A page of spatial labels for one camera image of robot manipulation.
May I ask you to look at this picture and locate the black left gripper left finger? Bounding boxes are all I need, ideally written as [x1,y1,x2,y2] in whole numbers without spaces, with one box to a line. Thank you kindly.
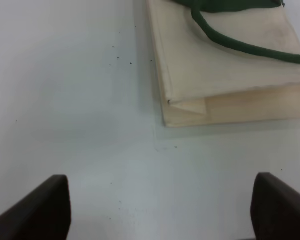
[0,175,72,240]

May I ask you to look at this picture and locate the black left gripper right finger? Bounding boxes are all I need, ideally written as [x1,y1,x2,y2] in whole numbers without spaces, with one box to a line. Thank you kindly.
[250,172,300,240]

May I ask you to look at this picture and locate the white linen bag green handles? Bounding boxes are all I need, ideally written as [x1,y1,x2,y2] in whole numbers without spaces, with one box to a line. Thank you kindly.
[147,0,300,127]

